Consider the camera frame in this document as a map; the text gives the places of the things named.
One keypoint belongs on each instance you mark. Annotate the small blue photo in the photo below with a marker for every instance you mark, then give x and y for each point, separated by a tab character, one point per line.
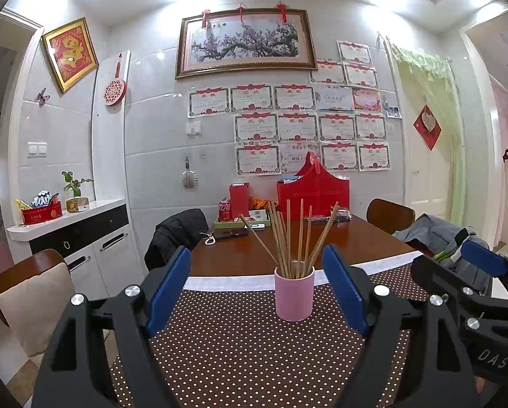
393	112

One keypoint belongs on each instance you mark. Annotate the orange snack packets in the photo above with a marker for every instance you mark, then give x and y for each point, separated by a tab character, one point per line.
262	203

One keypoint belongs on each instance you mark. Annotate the white wall outlet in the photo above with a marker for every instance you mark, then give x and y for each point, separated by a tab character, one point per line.
193	128

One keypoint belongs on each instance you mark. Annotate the white sideboard cabinet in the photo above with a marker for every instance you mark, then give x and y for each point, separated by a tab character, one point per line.
92	242

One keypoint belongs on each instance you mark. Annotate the green curtain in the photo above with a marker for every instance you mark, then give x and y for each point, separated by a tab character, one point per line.
456	136

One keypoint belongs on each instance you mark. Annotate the beige chair cushion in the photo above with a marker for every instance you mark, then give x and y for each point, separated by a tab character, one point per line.
37	306

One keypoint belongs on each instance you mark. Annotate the red upright box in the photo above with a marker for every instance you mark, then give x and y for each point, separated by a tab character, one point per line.
239	199

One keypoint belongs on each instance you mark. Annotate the black jacket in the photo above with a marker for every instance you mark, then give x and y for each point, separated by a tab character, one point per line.
177	229

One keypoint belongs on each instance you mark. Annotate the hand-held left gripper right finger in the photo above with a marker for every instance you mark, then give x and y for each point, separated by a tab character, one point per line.
345	289

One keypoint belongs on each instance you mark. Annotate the gold framed red calligraphy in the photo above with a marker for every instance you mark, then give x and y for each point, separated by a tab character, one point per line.
69	53

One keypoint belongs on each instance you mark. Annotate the brown wooden chair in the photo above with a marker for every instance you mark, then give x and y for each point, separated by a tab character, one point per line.
24	265
388	216

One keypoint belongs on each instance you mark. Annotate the dark plastic packet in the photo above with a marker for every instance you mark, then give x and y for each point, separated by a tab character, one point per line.
344	216

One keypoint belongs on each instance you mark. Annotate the grey jacket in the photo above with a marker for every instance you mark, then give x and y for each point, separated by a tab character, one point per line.
441	231

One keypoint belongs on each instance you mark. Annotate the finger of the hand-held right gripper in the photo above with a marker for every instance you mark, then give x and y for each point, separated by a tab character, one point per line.
485	259
436	278

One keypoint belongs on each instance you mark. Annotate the red round tin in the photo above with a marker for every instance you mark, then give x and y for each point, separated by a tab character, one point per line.
41	214

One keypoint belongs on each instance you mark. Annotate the pink cup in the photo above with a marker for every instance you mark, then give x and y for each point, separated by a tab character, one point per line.
294	297

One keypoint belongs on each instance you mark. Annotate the white door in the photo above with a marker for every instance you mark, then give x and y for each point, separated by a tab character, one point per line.
428	191

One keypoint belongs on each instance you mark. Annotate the white light switch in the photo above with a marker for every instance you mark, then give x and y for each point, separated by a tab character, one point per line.
37	149

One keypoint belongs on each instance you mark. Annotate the red diamond door decoration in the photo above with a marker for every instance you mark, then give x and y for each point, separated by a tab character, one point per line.
427	127

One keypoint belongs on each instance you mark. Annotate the small green potted plant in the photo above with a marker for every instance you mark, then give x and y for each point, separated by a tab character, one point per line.
76	189

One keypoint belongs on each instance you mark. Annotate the white paper box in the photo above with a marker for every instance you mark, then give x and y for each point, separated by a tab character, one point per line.
257	214

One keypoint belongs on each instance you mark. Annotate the wall of award certificates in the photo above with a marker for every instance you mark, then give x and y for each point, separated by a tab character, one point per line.
296	127

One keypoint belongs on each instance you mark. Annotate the green tray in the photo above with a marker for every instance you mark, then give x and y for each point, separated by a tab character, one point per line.
228	224

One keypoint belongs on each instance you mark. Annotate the hanging grey round ornament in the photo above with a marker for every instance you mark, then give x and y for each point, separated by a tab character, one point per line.
189	178

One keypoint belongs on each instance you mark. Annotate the framed plum blossom painting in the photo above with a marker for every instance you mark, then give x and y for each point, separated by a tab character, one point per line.
245	42

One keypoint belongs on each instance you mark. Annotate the red round wall ornament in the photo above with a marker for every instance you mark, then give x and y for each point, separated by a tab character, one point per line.
114	91

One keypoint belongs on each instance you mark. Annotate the brown polka dot tablecloth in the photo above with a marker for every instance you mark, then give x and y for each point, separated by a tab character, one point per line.
237	348

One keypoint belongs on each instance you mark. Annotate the red soda can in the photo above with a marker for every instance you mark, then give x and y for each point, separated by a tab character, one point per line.
224	211

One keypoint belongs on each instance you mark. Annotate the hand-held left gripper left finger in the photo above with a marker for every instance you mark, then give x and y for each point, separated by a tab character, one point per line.
169	289

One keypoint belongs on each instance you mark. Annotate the white flat device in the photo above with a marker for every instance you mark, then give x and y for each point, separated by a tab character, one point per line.
256	226

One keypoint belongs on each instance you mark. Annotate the bunch of wooden chopsticks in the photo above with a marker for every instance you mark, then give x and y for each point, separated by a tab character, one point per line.
288	238

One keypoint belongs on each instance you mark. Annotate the red basket bag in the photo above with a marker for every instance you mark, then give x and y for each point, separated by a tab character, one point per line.
317	197

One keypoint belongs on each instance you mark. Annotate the red knot tassel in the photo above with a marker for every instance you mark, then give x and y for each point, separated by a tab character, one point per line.
205	17
240	12
282	12

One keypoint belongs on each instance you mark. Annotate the blue patterned bag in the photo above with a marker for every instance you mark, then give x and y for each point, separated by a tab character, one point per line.
43	199

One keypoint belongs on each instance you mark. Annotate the purple butterfly wall decoration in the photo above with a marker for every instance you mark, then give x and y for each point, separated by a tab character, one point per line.
42	96

